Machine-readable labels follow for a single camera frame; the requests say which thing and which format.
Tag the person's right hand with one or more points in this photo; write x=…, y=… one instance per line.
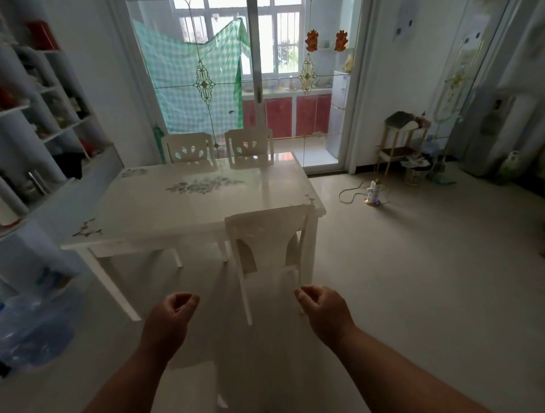
x=330, y=315

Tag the person's left hand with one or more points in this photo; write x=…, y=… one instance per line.
x=164, y=327

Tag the person's left thumb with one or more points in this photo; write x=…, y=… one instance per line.
x=190, y=302

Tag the person's right thumb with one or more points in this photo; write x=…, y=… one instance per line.
x=303, y=298

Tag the sheer white cloth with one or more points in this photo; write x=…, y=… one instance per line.
x=259, y=340

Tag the person's left forearm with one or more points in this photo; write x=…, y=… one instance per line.
x=132, y=383

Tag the person's right forearm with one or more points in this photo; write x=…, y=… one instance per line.
x=396, y=378

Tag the white dining chair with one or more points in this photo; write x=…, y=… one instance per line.
x=266, y=225
x=189, y=147
x=249, y=142

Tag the white floral dining table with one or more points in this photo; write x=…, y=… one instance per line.
x=170, y=208

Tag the white electric kettle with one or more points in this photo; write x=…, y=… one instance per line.
x=373, y=195

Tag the blue plastic bag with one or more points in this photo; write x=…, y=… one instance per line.
x=34, y=327

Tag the green mop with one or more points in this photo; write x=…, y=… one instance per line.
x=158, y=140

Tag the gold trash bin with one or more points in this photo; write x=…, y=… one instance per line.
x=415, y=174

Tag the gold side rack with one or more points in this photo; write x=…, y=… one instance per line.
x=402, y=151

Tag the red kitchen cabinets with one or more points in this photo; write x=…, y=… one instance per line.
x=279, y=117

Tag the white refrigerator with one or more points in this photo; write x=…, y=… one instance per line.
x=338, y=110

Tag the green checked hanging sheet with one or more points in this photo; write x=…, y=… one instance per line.
x=183, y=72

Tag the sliding glass door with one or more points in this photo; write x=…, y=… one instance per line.
x=256, y=64

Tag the white shelf unit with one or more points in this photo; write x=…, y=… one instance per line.
x=25, y=127

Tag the green plastic bottle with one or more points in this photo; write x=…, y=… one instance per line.
x=510, y=166

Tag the orange hanging ornament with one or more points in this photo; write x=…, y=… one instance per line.
x=312, y=40
x=341, y=41

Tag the patterned frosted glass door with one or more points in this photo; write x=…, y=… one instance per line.
x=464, y=64

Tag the red box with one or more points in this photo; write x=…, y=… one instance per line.
x=42, y=36

